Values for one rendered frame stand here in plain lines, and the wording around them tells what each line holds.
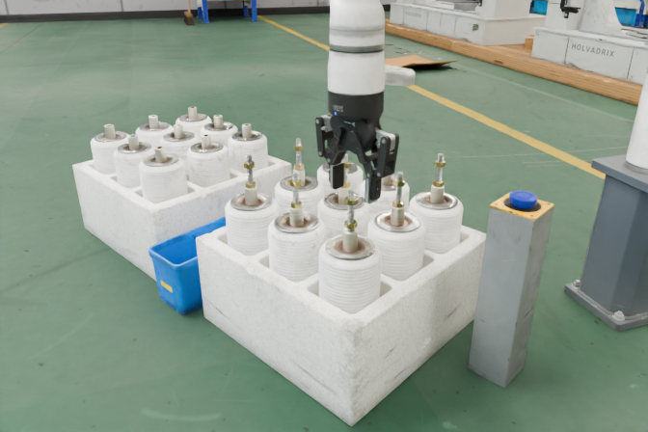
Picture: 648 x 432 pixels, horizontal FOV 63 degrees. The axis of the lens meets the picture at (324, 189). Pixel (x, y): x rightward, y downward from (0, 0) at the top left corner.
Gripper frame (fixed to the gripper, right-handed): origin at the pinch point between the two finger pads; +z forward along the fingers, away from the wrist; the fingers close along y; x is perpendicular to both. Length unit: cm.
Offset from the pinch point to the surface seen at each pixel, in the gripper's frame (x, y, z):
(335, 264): -4.5, 0.7, 10.8
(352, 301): -3.1, 3.1, 16.7
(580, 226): 85, 3, 36
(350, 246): -0.8, 0.3, 9.4
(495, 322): 16.5, 16.1, 23.7
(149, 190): -7, -53, 15
